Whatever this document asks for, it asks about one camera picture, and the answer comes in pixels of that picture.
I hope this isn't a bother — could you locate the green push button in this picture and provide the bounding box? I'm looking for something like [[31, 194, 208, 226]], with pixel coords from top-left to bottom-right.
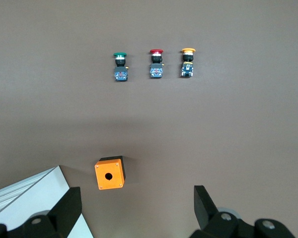
[[112, 51, 129, 83]]

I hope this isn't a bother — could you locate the white drawer cabinet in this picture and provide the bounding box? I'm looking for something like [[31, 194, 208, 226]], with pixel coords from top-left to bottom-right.
[[0, 166, 94, 238]]

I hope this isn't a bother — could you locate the brown table mat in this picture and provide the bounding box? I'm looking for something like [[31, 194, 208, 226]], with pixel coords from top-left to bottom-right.
[[0, 0, 298, 238]]

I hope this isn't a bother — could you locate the yellow push button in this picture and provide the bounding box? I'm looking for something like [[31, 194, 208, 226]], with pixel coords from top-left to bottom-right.
[[180, 48, 197, 79]]

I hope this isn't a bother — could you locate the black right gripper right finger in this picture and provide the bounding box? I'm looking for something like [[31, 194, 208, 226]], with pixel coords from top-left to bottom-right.
[[189, 184, 297, 238]]

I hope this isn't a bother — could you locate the red push button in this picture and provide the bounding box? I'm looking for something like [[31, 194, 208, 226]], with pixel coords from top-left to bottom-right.
[[149, 49, 164, 80]]

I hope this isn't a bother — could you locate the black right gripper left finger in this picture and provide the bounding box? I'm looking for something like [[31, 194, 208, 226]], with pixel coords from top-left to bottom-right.
[[0, 186, 82, 238]]

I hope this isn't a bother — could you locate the orange button enclosure box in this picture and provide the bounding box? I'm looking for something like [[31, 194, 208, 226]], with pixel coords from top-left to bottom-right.
[[94, 155, 127, 191]]

